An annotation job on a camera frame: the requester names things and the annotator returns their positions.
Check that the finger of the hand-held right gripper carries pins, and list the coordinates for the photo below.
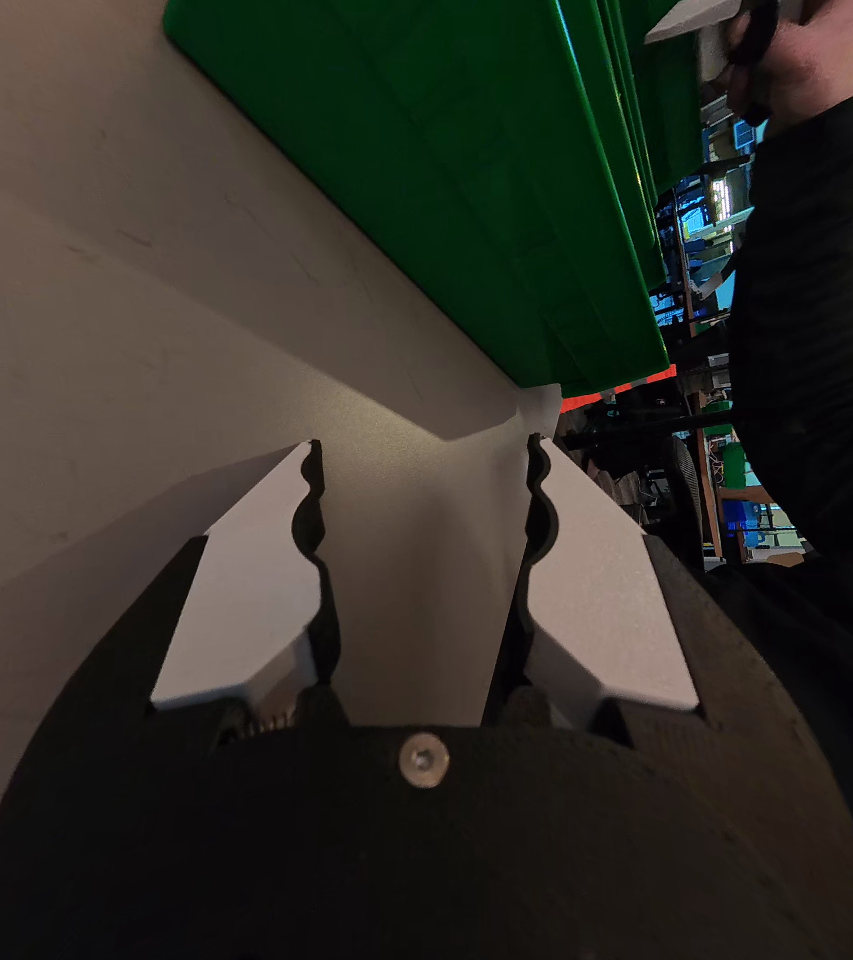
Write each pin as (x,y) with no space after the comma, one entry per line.
(696,19)

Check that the person's right hand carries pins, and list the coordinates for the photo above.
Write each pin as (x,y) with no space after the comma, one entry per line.
(816,60)

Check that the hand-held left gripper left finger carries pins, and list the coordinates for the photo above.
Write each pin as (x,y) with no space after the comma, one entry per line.
(246,615)

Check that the person's right forearm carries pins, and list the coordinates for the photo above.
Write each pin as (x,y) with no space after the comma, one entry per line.
(801,300)

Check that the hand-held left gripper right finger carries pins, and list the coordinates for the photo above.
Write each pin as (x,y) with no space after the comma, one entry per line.
(606,615)

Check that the orange traffic cone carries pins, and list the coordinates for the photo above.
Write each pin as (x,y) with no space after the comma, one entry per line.
(575,403)

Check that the stack of nested green bins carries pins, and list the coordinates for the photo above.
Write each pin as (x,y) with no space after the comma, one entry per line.
(434,150)

